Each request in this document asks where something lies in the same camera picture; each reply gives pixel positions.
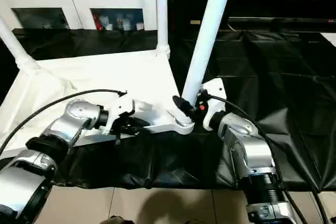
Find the dark metal rail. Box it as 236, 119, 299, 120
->
228, 17, 336, 28

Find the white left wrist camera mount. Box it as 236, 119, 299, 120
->
101, 91, 137, 134

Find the black cloth mat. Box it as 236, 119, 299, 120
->
0, 27, 336, 192

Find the white flat board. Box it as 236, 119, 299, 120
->
320, 32, 336, 48

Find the white plastic table top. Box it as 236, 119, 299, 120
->
0, 50, 195, 156

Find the white plastic table leg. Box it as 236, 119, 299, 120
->
170, 0, 236, 127
0, 16, 40, 71
155, 0, 171, 58

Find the dark round robot part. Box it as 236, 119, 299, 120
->
101, 215, 127, 224

